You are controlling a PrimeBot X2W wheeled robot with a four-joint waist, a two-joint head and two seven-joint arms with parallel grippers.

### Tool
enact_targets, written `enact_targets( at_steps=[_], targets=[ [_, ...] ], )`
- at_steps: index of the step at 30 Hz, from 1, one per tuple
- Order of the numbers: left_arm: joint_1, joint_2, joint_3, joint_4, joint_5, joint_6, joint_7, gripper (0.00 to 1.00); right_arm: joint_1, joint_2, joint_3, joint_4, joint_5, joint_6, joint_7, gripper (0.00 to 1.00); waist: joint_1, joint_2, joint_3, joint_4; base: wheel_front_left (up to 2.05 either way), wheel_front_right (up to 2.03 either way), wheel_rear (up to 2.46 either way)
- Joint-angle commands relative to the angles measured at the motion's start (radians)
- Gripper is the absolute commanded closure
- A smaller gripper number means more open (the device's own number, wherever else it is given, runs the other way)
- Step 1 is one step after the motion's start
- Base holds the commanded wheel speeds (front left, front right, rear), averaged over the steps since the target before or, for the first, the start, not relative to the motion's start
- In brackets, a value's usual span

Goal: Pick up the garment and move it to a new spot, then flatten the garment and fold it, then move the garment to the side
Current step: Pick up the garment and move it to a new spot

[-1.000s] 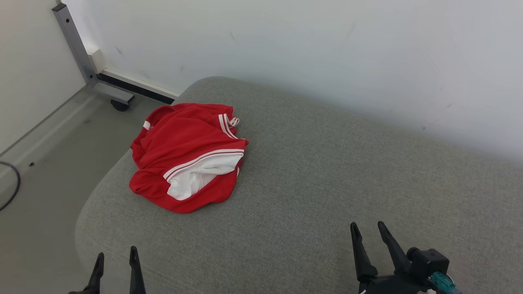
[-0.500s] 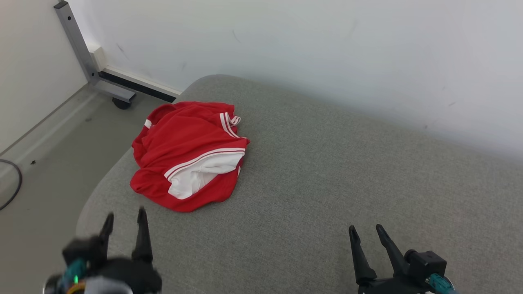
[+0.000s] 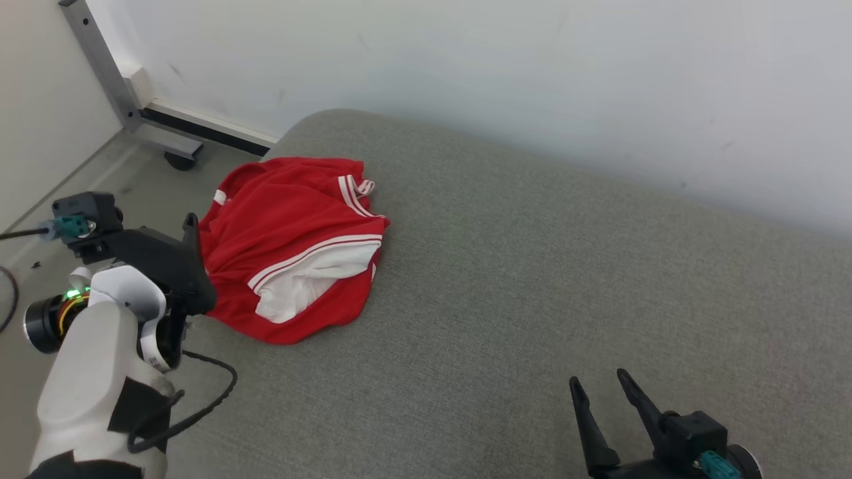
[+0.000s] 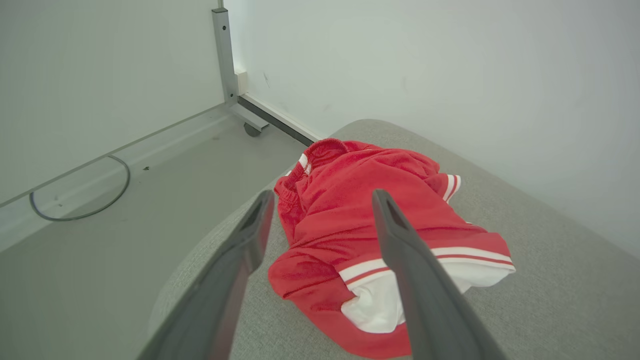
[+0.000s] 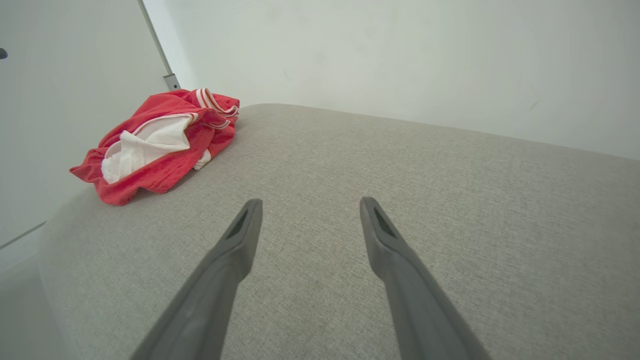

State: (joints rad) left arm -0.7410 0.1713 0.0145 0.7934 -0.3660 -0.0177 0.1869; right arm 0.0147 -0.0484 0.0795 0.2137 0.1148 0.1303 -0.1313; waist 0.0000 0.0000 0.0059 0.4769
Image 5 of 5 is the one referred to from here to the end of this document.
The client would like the grey fabric sofa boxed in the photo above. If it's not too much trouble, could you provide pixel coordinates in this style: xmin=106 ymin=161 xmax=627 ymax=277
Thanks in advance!
xmin=39 ymin=103 xmax=640 ymax=360

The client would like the red white sports jersey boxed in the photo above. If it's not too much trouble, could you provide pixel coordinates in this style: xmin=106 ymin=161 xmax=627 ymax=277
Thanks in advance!
xmin=69 ymin=87 xmax=241 ymax=207

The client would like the metal door frame strip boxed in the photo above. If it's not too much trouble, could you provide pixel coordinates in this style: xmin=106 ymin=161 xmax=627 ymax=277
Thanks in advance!
xmin=137 ymin=0 xmax=181 ymax=91

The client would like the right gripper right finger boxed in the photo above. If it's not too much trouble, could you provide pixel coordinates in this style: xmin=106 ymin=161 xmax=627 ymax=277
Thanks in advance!
xmin=360 ymin=196 xmax=492 ymax=360

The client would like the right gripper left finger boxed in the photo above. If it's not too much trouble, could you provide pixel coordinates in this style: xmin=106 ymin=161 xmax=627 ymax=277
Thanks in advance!
xmin=131 ymin=198 xmax=264 ymax=360

